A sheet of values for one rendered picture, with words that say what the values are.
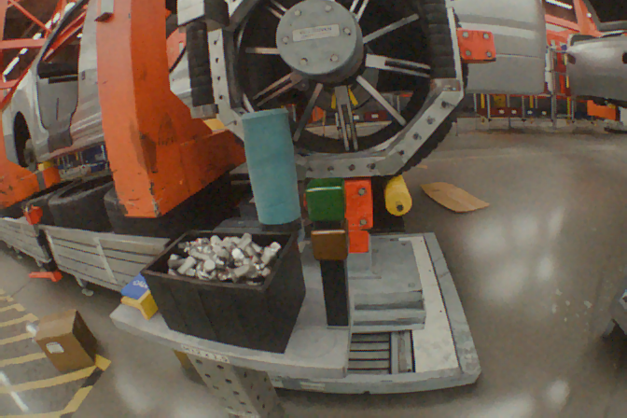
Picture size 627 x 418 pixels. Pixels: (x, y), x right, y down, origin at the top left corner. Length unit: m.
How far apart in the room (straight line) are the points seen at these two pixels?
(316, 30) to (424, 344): 0.81
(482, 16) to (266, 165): 0.98
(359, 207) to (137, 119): 0.57
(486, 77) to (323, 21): 0.80
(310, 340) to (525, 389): 0.71
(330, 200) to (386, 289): 0.56
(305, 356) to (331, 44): 0.44
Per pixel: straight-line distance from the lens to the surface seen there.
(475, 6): 1.18
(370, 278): 0.87
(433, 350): 0.86
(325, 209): 0.30
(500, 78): 1.17
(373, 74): 1.14
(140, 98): 0.76
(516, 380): 0.95
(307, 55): 0.44
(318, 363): 0.37
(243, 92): 0.73
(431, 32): 0.38
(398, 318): 0.85
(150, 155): 0.75
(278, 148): 0.49
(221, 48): 0.67
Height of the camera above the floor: 0.75
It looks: 17 degrees down
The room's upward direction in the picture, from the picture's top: 7 degrees counter-clockwise
